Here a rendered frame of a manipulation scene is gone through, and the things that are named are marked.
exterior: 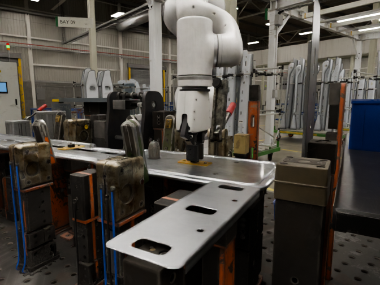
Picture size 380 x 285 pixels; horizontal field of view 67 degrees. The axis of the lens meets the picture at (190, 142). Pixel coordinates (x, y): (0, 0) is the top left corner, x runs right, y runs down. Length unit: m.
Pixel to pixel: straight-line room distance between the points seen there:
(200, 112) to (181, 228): 0.37
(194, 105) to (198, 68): 0.08
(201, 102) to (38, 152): 0.45
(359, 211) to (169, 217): 0.23
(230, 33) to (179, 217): 0.46
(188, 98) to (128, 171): 0.22
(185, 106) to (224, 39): 0.18
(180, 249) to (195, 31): 0.49
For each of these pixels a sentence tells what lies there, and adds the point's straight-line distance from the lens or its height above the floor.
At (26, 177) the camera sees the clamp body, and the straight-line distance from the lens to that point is 0.85.
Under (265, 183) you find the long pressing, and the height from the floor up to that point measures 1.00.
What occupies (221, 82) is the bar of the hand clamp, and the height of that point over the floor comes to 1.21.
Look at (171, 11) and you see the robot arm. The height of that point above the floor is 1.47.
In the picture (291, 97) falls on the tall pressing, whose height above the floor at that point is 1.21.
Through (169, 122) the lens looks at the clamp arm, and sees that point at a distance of 0.92.
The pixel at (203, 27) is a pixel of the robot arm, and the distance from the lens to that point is 0.68.
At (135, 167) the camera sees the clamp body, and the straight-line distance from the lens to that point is 0.58.
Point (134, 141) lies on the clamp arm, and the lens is 0.59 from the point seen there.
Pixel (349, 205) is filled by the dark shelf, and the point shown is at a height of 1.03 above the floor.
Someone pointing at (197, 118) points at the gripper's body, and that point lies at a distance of 0.67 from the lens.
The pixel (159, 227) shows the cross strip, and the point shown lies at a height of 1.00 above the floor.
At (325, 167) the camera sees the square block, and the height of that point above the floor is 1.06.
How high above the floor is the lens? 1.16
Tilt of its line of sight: 9 degrees down
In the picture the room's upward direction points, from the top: straight up
